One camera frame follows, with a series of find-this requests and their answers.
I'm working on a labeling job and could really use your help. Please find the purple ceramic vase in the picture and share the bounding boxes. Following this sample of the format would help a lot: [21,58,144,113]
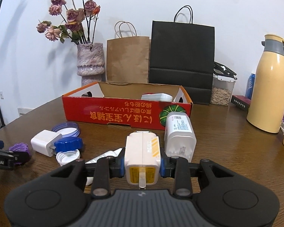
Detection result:
[77,43,105,86]

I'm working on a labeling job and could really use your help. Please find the purple ridged bottle cap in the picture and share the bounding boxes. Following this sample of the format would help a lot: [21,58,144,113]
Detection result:
[9,142,31,165]

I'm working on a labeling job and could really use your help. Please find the red cardboard box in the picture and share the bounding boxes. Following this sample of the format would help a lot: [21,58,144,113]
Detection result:
[62,82,193,130]

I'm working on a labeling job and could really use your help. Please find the blue bottle cap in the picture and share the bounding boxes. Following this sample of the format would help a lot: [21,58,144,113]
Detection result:
[54,137,83,153]

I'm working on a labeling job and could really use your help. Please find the dark red small box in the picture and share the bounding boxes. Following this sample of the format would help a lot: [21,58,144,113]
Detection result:
[231,95,251,112]

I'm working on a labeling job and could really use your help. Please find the brown paper bag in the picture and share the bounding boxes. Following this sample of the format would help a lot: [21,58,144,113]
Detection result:
[106,21,151,84]

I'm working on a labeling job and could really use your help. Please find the cream travel adapter plug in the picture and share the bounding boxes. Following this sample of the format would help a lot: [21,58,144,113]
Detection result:
[124,131,161,189]

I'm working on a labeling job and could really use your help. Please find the white usb charger cube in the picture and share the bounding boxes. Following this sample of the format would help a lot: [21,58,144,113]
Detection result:
[31,130,62,157]

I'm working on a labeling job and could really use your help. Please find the clear seed container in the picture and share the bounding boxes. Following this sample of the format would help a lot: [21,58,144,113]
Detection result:
[210,61,237,106]

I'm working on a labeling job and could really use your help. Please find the dried rose bouquet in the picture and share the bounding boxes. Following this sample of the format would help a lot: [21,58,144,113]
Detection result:
[36,0,101,47]

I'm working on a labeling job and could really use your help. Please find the white tube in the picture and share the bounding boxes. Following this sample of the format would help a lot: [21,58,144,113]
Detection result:
[85,148,125,186]

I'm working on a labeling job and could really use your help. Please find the yellow thermos jug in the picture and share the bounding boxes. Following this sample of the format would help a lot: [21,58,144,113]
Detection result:
[247,34,284,134]

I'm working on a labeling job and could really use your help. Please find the white red lint brush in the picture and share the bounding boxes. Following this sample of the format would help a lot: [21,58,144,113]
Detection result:
[141,93,173,102]

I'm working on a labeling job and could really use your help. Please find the white bottle cap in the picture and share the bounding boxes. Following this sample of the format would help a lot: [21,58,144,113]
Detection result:
[56,149,80,166]

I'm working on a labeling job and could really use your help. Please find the black paper bag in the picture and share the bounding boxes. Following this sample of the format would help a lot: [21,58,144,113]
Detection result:
[149,19,215,105]

